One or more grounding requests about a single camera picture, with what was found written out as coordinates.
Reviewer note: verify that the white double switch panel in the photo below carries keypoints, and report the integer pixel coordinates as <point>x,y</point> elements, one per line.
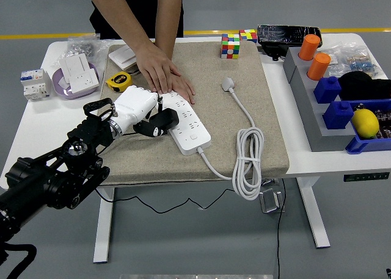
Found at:
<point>122,55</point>

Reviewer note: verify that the white wall socket panel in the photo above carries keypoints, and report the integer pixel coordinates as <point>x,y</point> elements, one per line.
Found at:
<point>84,81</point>

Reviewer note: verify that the person's right hand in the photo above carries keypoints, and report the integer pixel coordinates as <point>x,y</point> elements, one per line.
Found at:
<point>155,68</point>

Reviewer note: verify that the yellow tape measure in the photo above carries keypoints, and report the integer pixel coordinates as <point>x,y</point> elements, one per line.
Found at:
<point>119,81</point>

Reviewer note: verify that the person's left hand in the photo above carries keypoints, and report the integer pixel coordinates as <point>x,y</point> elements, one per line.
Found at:
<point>184,88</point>

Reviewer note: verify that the person's right forearm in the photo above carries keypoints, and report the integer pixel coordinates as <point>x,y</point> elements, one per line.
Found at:
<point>117,16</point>

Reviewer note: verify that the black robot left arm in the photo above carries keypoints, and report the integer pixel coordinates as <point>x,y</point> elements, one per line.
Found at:
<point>30,181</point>

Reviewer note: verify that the purple bowl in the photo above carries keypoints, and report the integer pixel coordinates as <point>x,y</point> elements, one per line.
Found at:
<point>61,91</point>

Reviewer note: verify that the clear bag of parts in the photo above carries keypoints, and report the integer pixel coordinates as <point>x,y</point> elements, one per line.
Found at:
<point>342,51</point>

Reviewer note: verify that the dark circuit boards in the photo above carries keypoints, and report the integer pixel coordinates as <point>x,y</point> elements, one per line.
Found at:
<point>385,123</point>

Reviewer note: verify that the blue plastic bin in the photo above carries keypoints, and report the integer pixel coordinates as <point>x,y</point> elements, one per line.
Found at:
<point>366,144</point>

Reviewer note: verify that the black table control panel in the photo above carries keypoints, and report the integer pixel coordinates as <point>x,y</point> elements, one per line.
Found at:
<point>366,177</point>

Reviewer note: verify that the yellow lemon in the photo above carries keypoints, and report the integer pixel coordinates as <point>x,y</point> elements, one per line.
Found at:
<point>365,123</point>

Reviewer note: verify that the blue peg block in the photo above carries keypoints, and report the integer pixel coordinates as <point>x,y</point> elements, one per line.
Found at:
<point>327,91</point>
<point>337,115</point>

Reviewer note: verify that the grey stepped holder block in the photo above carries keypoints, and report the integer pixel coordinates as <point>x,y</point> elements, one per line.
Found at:
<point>305,108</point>

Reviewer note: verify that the white circuit breaker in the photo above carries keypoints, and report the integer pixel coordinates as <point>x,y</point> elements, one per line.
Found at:
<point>33,85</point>

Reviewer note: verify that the small Rubik's cube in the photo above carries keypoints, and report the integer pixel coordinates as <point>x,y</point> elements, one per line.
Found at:
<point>249,35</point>

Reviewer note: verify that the black cloth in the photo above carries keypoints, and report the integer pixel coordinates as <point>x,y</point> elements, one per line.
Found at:
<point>363,86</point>

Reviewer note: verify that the clear acrylic stand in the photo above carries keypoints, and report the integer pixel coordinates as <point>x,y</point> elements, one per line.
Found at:
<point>270,201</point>

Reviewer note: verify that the white power strip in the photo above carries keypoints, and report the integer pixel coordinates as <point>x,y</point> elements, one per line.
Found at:
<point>198,143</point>

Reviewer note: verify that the clear bag of screws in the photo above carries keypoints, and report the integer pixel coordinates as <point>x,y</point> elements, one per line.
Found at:
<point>81,48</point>

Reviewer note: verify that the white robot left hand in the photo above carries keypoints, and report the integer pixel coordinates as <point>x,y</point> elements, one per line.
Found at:
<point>134,105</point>

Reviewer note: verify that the orange cylinder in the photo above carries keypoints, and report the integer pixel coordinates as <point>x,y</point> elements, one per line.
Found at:
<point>309,47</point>
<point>318,66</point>

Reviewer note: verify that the white wall plug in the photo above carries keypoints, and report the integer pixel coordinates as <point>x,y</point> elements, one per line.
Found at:
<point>227,84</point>

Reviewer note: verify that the small black bracket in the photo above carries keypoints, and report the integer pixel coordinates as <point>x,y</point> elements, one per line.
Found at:
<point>273,50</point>

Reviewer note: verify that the black plug adapter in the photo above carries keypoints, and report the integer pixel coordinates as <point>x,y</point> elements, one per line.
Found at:
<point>169,117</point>

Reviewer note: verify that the large Rubik's cube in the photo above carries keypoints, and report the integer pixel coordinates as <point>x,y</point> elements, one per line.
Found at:
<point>230,47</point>

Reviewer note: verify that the clear bag blue parts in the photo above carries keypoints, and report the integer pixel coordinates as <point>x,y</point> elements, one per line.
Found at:
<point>362,66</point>

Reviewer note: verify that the white table leg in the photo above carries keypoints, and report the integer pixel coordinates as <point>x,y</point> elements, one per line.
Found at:
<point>104,230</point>
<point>314,218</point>

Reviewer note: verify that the grey-brown mat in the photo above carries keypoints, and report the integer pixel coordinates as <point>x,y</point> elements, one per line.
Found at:
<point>214,123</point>

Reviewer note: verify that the black plastic-wrapped device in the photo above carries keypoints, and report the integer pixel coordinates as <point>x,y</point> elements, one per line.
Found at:
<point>284,34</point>

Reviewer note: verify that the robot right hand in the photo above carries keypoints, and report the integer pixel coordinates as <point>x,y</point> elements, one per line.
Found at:
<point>388,274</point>

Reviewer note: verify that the person's left forearm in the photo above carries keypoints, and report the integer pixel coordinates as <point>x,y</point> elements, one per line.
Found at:
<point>169,16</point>

